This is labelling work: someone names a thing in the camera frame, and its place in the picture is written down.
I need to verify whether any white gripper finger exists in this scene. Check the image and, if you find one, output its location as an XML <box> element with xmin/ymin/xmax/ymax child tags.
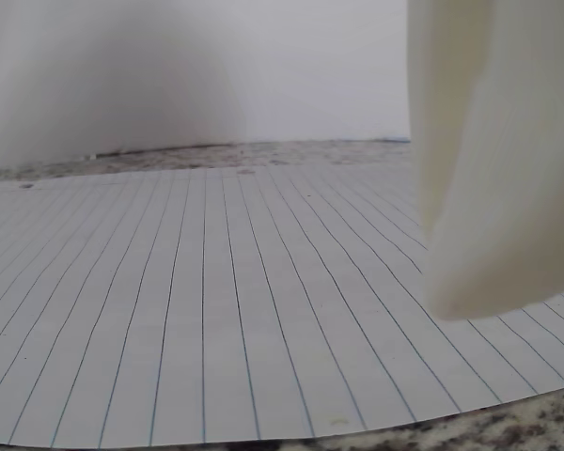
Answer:
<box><xmin>406</xmin><ymin>0</ymin><xmax>564</xmax><ymax>322</ymax></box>

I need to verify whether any white backdrop board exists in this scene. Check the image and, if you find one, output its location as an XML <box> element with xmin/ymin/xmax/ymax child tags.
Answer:
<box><xmin>0</xmin><ymin>0</ymin><xmax>413</xmax><ymax>175</ymax></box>

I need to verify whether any lined paper sheet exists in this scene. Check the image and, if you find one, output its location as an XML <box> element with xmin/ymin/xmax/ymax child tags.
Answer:
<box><xmin>0</xmin><ymin>164</ymin><xmax>564</xmax><ymax>447</ymax></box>

